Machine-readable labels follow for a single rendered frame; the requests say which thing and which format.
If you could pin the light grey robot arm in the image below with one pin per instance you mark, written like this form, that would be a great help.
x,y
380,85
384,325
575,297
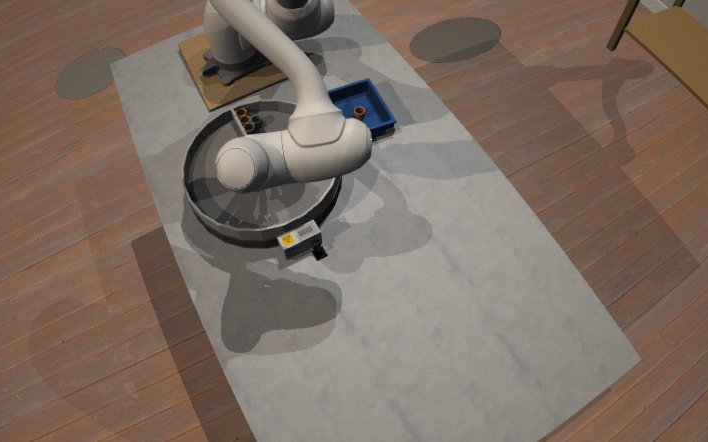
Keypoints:
x,y
320,143

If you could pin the blue crate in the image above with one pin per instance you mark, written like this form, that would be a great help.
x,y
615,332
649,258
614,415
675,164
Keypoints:
x,y
363,93

